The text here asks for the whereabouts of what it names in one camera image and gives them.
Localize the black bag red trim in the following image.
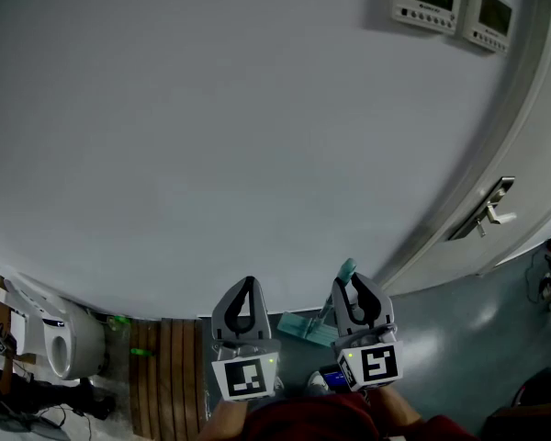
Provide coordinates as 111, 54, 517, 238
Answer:
483, 365, 551, 441

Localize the wooden slat mat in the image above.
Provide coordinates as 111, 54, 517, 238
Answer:
129, 318, 208, 441

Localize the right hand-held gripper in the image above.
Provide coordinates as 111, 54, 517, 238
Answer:
331, 271, 405, 392

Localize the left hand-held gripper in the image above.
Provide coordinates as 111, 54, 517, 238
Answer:
209, 276, 281, 402

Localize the person's right white shoe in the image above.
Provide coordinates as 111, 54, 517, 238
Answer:
306, 369, 332, 396

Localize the person's red garment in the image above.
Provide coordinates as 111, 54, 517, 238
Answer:
242, 390, 482, 441

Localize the person's left forearm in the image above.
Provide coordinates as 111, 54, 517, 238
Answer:
197, 397, 252, 441

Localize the metal door handle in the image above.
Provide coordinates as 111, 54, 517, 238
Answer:
447, 175, 518, 242

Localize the black floor cable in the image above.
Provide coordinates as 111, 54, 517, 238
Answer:
524, 250, 551, 303

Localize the black device blue screen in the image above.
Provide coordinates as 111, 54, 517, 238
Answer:
320, 364, 356, 391

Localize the teal long-handled floor squeegee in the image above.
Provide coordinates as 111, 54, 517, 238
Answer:
275, 258, 358, 349

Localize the person's right forearm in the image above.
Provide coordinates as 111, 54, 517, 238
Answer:
366, 386, 422, 432

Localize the white toilet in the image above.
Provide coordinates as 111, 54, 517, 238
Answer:
4, 277, 110, 382

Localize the white door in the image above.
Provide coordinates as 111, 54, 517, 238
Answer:
380, 0, 551, 296

